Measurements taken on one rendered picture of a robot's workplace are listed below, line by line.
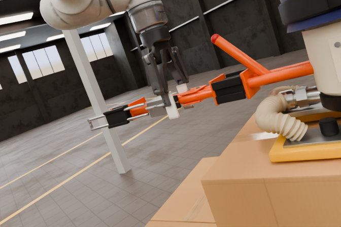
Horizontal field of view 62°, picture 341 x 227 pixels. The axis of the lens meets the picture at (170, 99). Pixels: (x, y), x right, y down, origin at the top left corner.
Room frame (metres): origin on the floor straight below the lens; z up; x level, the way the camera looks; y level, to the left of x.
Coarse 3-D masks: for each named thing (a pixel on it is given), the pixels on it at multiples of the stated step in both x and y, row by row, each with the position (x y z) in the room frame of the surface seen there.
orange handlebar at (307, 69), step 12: (276, 72) 0.57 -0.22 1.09; (288, 72) 0.55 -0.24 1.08; (300, 72) 0.54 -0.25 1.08; (312, 72) 0.53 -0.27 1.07; (252, 84) 0.59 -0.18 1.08; (264, 84) 0.58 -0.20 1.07; (180, 96) 0.71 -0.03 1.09; (192, 96) 0.68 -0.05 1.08; (204, 96) 0.66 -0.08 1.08; (144, 108) 0.78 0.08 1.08
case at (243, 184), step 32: (256, 128) 0.70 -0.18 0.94; (224, 160) 0.58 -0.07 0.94; (256, 160) 0.53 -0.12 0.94; (320, 160) 0.45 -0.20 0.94; (224, 192) 0.50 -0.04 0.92; (256, 192) 0.47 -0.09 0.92; (288, 192) 0.44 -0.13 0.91; (320, 192) 0.41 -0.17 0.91; (224, 224) 0.52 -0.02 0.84; (256, 224) 0.48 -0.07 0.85; (288, 224) 0.45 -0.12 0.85; (320, 224) 0.42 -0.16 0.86
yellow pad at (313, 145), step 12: (324, 120) 0.47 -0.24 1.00; (336, 120) 0.46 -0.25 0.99; (312, 132) 0.49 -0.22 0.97; (324, 132) 0.46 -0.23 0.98; (336, 132) 0.45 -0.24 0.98; (276, 144) 0.51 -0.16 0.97; (288, 144) 0.48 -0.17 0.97; (300, 144) 0.46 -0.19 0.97; (312, 144) 0.45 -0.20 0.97; (324, 144) 0.44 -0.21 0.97; (336, 144) 0.43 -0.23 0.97; (276, 156) 0.48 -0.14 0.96; (288, 156) 0.46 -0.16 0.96; (300, 156) 0.45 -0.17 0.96; (312, 156) 0.44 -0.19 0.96; (324, 156) 0.43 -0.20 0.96; (336, 156) 0.42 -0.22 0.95
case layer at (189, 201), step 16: (208, 160) 1.61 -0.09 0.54; (192, 176) 1.47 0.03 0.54; (176, 192) 1.35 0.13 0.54; (192, 192) 1.30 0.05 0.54; (160, 208) 1.25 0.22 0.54; (176, 208) 1.20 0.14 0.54; (192, 208) 1.15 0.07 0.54; (208, 208) 1.11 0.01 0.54; (160, 224) 1.12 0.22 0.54; (176, 224) 1.08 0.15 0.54; (192, 224) 1.04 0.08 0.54; (208, 224) 1.00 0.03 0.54
